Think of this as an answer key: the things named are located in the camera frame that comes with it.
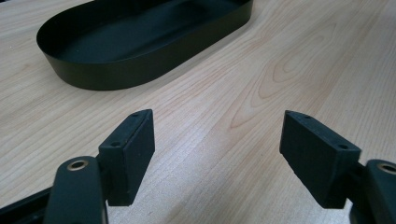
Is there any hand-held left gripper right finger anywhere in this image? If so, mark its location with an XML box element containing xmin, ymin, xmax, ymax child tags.
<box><xmin>278</xmin><ymin>109</ymin><xmax>362</xmax><ymax>209</ymax></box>

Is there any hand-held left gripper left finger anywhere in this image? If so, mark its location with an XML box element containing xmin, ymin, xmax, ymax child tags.
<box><xmin>97</xmin><ymin>108</ymin><xmax>156</xmax><ymax>207</ymax></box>

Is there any black oval tray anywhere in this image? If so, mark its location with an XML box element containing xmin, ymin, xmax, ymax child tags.
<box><xmin>35</xmin><ymin>0</ymin><xmax>254</xmax><ymax>91</ymax></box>

